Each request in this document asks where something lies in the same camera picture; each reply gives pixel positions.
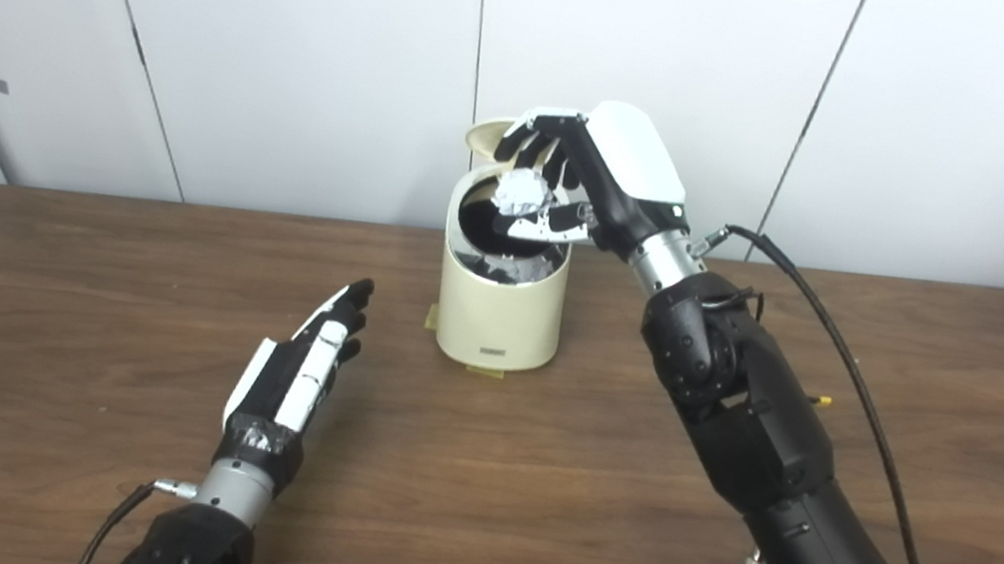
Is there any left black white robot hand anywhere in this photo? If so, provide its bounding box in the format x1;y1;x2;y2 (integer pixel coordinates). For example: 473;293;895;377
210;263;376;505

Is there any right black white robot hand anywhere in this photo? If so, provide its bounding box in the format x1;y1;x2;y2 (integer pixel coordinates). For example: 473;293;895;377
483;88;704;269

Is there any white paper ball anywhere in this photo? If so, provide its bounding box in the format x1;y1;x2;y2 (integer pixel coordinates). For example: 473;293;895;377
493;164;557;222

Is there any cream round bin lid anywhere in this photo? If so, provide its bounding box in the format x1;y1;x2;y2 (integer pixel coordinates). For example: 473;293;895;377
462;115;532;176

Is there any black bin liner bag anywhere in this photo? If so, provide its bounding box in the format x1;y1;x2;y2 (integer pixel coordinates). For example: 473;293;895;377
450;184;573;290

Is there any cream-colored plastic bin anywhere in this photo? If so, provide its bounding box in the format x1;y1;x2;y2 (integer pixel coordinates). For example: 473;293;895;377
429;114;588;378

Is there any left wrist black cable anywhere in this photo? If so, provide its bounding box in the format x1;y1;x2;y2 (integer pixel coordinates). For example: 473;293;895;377
77;469;201;564

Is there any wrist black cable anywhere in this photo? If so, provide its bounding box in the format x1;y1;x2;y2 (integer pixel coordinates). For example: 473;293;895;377
77;469;201;564
654;220;975;564

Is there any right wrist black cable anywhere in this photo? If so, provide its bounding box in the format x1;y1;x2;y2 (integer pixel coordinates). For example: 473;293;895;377
654;220;975;564

